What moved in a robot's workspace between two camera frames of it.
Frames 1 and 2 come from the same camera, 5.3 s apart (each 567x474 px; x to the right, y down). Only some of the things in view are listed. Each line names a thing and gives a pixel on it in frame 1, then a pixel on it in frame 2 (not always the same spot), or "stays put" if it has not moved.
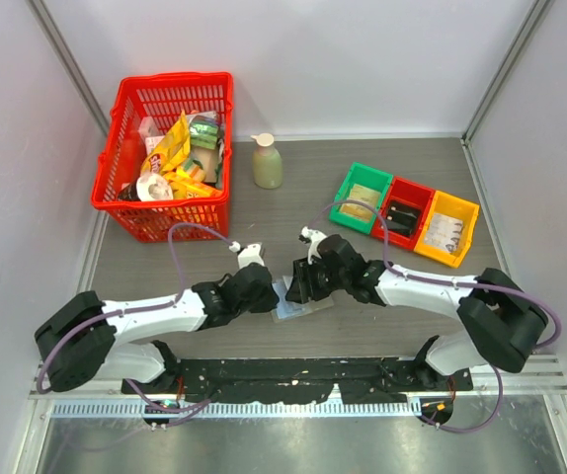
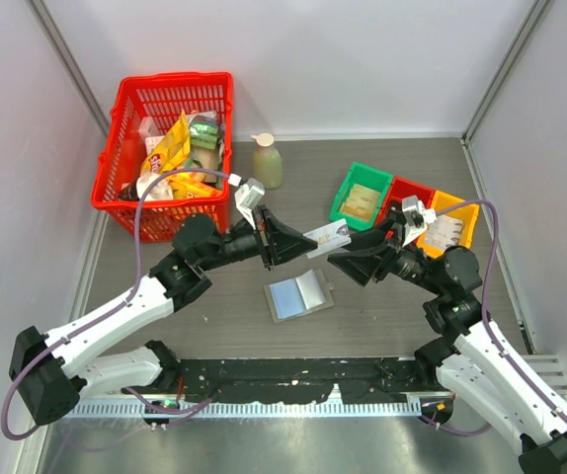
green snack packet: (203, 129) stays put
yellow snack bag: (169, 155) stays put
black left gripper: (270, 301) → (283, 242)
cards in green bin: (364, 195) stays put
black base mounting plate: (358, 380) stays put
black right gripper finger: (308, 282) → (364, 266)
